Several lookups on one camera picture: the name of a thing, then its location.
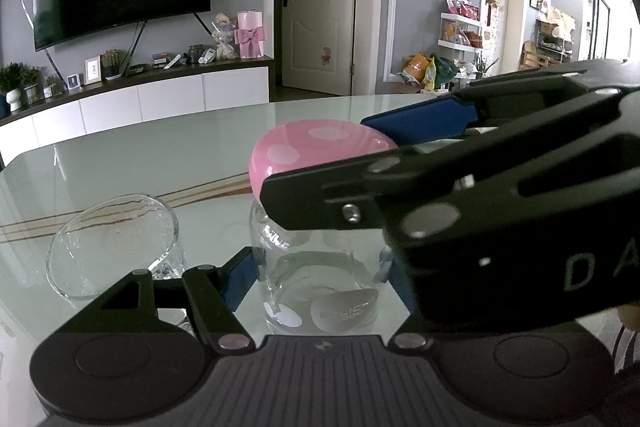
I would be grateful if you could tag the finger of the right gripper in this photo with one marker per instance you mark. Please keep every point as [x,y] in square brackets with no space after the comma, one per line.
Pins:
[366,192]
[440,118]

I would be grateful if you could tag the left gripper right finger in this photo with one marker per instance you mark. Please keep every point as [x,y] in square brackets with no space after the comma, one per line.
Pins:
[412,334]

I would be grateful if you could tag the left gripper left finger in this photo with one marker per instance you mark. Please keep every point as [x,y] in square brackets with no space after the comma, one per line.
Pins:
[214,294]

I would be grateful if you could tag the pink jar lid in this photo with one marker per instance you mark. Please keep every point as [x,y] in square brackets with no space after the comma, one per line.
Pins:
[311,142]

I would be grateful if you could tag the clear glass jar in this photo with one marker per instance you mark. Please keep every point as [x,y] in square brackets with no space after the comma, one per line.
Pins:
[318,282]

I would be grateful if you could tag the white snack shelf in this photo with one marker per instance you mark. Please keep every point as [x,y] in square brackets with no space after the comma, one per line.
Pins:
[460,26]

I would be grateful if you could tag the clear drinking glass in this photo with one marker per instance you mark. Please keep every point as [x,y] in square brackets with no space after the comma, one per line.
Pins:
[107,241]

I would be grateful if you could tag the pink gift box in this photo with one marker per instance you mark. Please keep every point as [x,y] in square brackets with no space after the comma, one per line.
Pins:
[249,36]

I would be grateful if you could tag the white tv cabinet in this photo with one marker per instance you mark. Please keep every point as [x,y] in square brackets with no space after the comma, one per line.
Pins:
[147,97]

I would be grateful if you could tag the potted plant white pot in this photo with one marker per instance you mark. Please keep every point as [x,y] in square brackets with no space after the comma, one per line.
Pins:
[13,78]

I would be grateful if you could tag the white photo frame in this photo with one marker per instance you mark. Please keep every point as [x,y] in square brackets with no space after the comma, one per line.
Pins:
[93,71]

